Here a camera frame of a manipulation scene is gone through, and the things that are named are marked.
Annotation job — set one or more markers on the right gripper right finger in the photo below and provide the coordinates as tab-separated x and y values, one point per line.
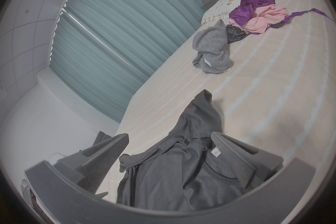
244	160

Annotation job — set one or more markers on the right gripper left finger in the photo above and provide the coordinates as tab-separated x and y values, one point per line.
99	160

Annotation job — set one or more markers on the black T-shirt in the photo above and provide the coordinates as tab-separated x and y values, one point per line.
170	178

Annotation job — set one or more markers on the bed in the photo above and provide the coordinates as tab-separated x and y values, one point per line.
275	73

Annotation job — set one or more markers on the blue-green curtain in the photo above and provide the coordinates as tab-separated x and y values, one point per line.
131	7
86	65

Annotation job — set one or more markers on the grey garment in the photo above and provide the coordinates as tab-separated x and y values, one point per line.
210	39

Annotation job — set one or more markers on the black garment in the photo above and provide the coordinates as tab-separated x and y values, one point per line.
235	34

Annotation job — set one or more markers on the pink garment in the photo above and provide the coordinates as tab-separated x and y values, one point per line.
258	22

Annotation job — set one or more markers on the purple garment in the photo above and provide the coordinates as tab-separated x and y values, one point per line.
246	10

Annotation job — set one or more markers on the white printed pillow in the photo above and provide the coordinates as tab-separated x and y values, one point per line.
223	6

